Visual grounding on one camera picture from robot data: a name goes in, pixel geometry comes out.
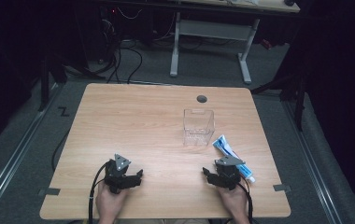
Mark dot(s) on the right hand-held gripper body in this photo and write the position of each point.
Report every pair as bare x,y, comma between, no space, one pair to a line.
228,174

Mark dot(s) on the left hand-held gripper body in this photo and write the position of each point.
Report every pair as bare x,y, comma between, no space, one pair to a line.
116,177

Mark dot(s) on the person's right hand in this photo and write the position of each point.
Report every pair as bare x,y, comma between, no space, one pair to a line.
233,200

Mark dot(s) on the blue white toothpaste tube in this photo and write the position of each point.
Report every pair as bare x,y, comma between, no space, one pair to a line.
227,148

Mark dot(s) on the clear plastic container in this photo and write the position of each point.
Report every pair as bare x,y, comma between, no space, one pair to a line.
198,127

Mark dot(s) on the grey tape piece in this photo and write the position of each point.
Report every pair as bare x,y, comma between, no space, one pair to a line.
282,187
50,191

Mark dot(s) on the black metal stand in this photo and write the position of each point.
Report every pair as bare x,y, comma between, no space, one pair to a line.
49,77
294,90

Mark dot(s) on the white-legged wooden desk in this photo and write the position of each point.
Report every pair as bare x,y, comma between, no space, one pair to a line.
211,29

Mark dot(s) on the metal floor rail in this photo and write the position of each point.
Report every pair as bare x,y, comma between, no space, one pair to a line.
314,165
13,158

